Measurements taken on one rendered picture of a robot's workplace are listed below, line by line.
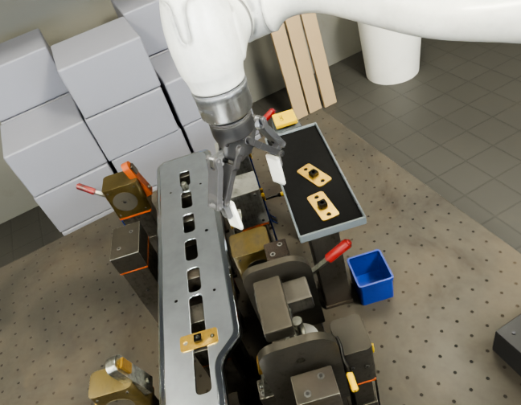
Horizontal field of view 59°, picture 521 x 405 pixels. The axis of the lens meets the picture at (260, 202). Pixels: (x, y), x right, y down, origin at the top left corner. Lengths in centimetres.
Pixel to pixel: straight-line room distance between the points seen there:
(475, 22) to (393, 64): 288
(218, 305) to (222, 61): 58
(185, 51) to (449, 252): 103
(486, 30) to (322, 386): 55
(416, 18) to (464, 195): 206
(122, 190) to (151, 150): 102
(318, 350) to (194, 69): 47
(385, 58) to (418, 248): 218
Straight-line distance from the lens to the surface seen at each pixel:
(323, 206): 96
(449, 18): 63
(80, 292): 174
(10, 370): 170
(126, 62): 223
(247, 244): 105
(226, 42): 68
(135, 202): 146
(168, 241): 126
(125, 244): 127
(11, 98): 264
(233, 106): 73
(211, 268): 114
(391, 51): 344
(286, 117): 125
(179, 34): 68
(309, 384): 79
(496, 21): 62
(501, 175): 278
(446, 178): 274
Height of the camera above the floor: 183
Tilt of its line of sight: 41 degrees down
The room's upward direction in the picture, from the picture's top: 18 degrees counter-clockwise
